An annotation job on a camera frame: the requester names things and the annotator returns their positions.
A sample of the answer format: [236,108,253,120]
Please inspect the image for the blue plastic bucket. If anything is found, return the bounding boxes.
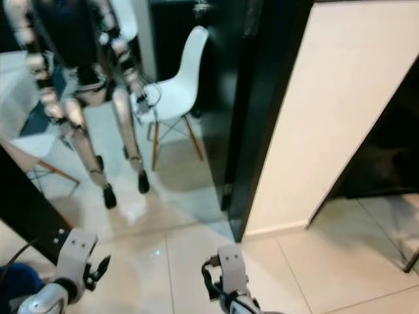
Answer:
[0,263,44,314]

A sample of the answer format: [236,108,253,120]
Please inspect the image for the white chair with wooden legs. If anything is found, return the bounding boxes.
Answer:
[137,26,211,172]
[3,134,81,192]

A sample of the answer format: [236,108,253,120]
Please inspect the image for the white table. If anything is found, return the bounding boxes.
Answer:
[0,51,54,141]

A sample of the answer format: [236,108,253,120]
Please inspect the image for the dark low cabinet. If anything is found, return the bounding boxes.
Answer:
[304,61,419,231]

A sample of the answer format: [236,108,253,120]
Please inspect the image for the mirrored silver humanoid robot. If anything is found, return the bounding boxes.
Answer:
[3,0,159,211]

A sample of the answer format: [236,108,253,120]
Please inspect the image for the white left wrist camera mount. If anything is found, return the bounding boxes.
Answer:
[53,227,99,286]

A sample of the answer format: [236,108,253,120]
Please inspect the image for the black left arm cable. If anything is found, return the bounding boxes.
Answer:
[0,238,56,288]

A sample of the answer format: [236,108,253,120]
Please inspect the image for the black mirror frame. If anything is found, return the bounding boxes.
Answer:
[0,147,74,266]

